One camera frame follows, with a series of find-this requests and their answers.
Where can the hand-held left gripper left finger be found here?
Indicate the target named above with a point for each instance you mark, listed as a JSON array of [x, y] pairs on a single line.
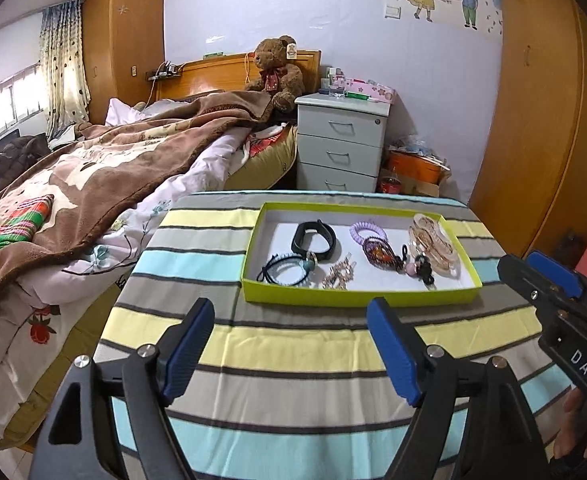
[[188, 355]]

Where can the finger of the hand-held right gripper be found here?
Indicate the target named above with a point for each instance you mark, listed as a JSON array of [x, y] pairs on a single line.
[[556, 272], [518, 275]]

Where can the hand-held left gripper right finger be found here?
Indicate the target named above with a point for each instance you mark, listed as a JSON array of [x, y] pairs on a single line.
[[393, 355]]

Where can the green shallow cardboard box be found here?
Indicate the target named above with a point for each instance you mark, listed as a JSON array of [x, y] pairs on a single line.
[[353, 297]]

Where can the small rhinestone hair clip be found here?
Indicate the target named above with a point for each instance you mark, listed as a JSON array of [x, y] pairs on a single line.
[[338, 275]]

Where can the person's right hand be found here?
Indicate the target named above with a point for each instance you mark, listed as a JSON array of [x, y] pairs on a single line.
[[576, 422]]

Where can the large gold hair clip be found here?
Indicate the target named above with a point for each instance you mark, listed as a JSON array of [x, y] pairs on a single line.
[[433, 245]]

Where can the striped table cloth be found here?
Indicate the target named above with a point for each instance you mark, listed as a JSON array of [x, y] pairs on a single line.
[[283, 340]]

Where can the olive bed sheet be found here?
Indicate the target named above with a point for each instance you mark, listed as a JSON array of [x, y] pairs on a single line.
[[73, 340]]

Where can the white floral quilt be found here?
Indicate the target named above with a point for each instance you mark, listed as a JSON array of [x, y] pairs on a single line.
[[73, 280]]

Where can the black wristband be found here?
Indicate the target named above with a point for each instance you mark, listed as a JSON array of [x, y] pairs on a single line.
[[301, 240]]

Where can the orange plastic basin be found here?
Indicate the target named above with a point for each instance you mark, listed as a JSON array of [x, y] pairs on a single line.
[[413, 167]]

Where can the wide wooden wardrobe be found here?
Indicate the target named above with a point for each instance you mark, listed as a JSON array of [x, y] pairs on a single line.
[[538, 110]]

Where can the brown fleece blanket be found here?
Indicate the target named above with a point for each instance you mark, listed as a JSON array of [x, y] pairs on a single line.
[[123, 185]]

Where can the olive pillow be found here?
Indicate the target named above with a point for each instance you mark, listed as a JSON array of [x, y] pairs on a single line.
[[263, 165]]

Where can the plaid folded cloth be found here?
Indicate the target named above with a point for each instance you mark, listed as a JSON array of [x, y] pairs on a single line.
[[20, 220]]

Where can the grey drawer nightstand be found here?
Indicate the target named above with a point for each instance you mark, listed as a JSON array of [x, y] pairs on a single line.
[[338, 140]]

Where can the pink floral box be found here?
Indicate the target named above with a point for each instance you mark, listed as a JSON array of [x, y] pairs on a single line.
[[373, 90]]

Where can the dark jacket on chair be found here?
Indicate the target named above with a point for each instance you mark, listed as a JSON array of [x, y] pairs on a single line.
[[18, 155]]

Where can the wooden bed headboard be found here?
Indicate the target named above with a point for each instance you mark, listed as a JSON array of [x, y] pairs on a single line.
[[213, 72]]

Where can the power strip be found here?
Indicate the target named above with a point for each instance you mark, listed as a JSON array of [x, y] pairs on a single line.
[[163, 72]]

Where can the brown teddy bear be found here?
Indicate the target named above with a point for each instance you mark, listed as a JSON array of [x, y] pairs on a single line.
[[273, 75]]

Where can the narrow wooden wardrobe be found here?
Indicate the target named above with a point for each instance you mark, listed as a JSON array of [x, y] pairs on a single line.
[[123, 60]]

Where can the patterned curtain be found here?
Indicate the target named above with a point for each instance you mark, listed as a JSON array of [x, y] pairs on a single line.
[[63, 75]]

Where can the window with bars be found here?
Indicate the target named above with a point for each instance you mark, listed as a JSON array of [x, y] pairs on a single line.
[[3, 105]]

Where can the white wall switch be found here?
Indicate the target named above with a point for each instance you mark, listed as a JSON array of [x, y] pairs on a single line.
[[392, 10]]

